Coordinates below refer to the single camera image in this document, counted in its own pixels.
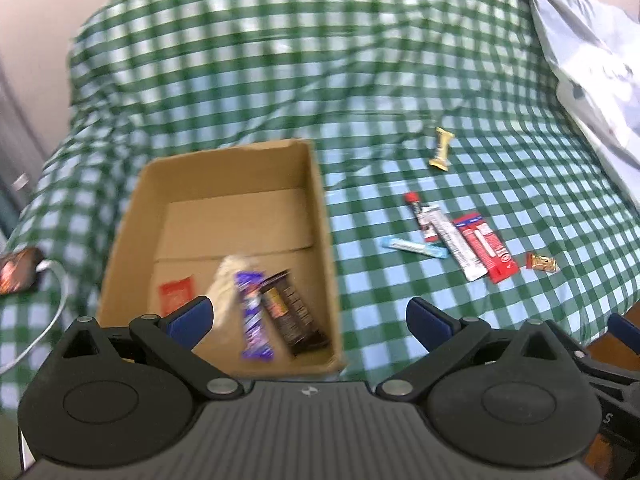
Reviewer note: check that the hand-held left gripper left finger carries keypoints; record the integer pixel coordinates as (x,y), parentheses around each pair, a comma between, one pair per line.
(192,317)

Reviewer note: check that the small gold candy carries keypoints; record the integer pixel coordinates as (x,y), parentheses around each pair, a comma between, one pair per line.
(542,262)

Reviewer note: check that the light blue snack bar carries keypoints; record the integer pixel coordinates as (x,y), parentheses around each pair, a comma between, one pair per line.
(412,246)

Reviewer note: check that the white wafer packet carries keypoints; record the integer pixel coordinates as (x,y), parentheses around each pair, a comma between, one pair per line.
(225,285)

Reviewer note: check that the cream snack bar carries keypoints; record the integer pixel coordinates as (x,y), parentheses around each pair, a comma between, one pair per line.
(441,149)

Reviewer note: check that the silver snack bar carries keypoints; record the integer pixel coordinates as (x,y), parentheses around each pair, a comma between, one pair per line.
(457,245)

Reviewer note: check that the pale blue printed sheet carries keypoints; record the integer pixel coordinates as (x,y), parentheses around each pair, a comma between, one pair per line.
(590,60)

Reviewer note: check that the red-capped white tube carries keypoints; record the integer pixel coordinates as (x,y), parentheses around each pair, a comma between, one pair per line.
(419,212)

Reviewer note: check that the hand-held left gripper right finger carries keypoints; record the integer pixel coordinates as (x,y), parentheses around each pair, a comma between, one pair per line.
(425,322)

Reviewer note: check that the brown cardboard box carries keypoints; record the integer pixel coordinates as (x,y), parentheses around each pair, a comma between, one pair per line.
(225,220)

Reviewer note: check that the purple chocolate bar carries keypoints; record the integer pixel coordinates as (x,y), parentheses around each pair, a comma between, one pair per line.
(252,320)

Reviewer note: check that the red square snack packet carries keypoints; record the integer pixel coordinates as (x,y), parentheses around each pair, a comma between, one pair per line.
(175,295)

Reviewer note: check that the dark brown chocolate bar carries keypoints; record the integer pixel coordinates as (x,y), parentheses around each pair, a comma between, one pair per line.
(292,315)

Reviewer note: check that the green checked sofa cover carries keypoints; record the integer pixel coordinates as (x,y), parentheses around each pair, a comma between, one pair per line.
(300,60)

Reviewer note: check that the white curtain clip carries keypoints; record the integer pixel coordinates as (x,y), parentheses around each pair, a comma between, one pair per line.
(20,182)

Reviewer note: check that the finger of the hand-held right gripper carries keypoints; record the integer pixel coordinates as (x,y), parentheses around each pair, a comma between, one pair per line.
(624,329)

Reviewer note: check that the red snack bar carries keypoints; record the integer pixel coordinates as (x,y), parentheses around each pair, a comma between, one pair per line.
(490,252)

